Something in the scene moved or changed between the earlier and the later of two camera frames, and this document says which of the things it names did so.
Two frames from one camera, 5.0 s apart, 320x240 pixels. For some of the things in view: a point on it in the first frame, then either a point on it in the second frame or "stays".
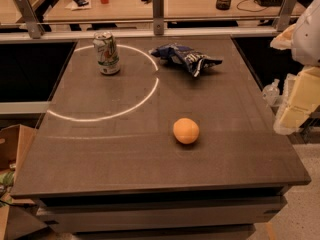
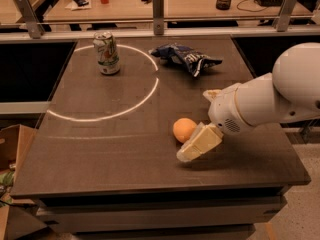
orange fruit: (185, 130) stays
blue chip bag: (185, 56) stays
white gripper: (307, 39) -> (224, 110)
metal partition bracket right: (287, 8) stays
